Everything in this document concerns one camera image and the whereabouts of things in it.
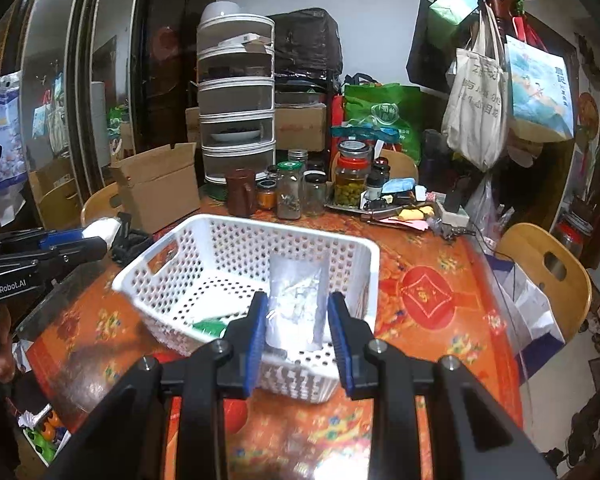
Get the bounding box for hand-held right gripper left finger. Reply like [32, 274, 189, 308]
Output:
[45, 292, 269, 480]

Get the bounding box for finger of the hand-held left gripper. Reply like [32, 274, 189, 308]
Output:
[0, 236, 109, 276]
[0, 227, 87, 252]

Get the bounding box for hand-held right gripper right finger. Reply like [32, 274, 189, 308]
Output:
[328, 292, 557, 480]

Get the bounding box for white triangular packet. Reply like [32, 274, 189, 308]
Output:
[81, 216, 123, 248]

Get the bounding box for green packet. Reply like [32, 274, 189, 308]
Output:
[191, 319, 229, 343]

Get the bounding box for clear plastic bag white filling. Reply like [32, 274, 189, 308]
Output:
[266, 254, 329, 353]

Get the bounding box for white perforated plastic basket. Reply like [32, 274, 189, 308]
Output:
[111, 213, 381, 405]

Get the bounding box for person's left hand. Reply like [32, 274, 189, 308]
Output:
[0, 305, 19, 379]

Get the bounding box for red floral tablecloth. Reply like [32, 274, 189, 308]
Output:
[25, 195, 526, 480]

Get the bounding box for open cardboard box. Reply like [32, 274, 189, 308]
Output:
[109, 142, 202, 235]

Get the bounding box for blue white plastic bag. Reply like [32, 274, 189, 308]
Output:
[0, 72, 29, 192]

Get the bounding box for small orange jar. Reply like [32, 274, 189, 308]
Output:
[256, 180, 277, 210]

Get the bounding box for yellow packet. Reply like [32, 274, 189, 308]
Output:
[396, 205, 437, 224]

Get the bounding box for dark brown mug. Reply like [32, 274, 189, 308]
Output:
[225, 169, 257, 218]

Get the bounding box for empty clear glass jar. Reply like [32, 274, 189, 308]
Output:
[302, 170, 327, 217]

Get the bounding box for glass jar green lid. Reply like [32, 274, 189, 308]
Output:
[276, 161, 303, 220]

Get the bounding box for colourful toys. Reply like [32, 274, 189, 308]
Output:
[22, 405, 72, 462]

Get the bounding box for blue face mask pack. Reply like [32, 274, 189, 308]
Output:
[380, 177, 417, 196]

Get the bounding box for dark small bottle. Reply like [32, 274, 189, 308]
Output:
[365, 157, 391, 202]

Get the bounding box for large pickle jar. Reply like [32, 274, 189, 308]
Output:
[334, 140, 372, 207]

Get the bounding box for small white box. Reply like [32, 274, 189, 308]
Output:
[442, 195, 472, 227]

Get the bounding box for dark glass-door cabinet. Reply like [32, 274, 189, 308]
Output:
[0, 0, 196, 231]

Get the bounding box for white paper bag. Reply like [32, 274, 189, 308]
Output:
[485, 252, 566, 361]

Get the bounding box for clear hanging plastic bag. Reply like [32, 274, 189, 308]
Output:
[465, 180, 502, 241]

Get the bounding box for cardboard box red print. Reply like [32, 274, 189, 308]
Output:
[275, 105, 328, 151]

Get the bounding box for white tiered food cover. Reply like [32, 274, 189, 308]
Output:
[196, 14, 277, 186]

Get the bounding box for green shopping bag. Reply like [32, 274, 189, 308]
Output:
[343, 82, 423, 166]

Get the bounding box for red jar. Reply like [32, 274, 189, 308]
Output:
[555, 212, 594, 262]

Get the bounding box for white canvas tote bag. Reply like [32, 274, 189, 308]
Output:
[441, 2, 510, 171]

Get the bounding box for white bowl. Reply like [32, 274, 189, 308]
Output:
[200, 1, 243, 23]

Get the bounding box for black wrapped bundle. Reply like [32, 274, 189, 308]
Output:
[270, 8, 343, 93]

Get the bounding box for black hanging bag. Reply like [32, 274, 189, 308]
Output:
[406, 0, 461, 93]

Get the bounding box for blue illustrated paper bag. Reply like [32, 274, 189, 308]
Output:
[505, 35, 576, 143]

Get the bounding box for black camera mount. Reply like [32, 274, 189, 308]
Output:
[110, 212, 153, 266]

